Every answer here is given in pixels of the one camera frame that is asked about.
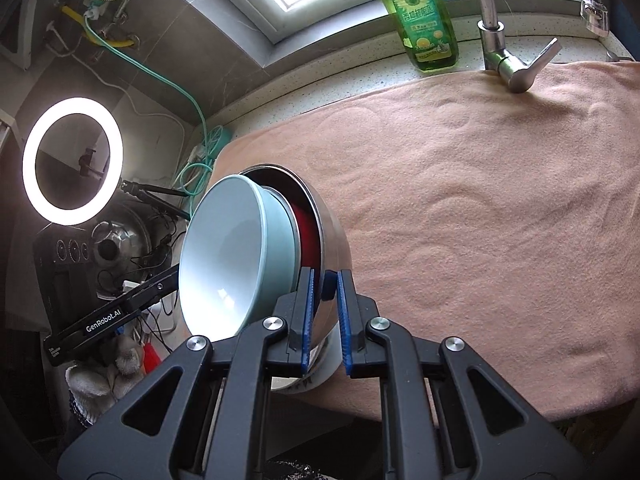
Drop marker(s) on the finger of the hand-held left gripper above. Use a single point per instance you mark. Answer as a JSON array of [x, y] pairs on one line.
[[157, 287]]

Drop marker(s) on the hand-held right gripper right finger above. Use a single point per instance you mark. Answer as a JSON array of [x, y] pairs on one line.
[[342, 320]]

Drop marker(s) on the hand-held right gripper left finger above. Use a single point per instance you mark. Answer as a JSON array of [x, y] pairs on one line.
[[309, 320]]

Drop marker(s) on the grey leaf print white plate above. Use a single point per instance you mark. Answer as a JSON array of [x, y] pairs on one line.
[[327, 365]]

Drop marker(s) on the light blue ceramic bowl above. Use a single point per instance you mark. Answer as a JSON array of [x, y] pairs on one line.
[[225, 260]]

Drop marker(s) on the red steel bowl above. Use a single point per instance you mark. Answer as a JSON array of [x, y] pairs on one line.
[[306, 235]]

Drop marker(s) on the large stainless steel bowl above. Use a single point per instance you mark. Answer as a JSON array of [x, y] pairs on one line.
[[330, 230]]

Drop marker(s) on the person's left hand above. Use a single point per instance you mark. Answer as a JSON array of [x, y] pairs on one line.
[[105, 377]]

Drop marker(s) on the white power strip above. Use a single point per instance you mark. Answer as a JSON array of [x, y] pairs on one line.
[[135, 287]]

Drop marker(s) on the steel pot lid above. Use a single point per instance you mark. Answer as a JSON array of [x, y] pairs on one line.
[[122, 247]]

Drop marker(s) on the black appliance with dials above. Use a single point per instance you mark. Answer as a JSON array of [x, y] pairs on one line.
[[60, 280]]

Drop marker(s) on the red flat packet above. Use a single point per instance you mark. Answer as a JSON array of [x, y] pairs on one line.
[[151, 357]]

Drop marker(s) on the black tripod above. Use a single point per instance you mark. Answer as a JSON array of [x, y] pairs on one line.
[[160, 192]]

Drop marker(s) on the pink towel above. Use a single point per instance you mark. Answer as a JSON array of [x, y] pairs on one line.
[[475, 210]]

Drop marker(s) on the yellow gas pipe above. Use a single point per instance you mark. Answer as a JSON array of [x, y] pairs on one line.
[[75, 15]]

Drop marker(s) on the green dish soap bottle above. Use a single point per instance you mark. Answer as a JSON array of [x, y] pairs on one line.
[[425, 20]]

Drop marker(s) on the chrome kitchen faucet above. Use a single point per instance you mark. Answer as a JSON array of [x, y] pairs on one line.
[[492, 35]]

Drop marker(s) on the white wall socket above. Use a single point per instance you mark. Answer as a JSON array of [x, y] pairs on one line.
[[95, 10]]

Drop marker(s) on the white window frame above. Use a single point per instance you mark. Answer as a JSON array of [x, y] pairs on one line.
[[300, 5]]

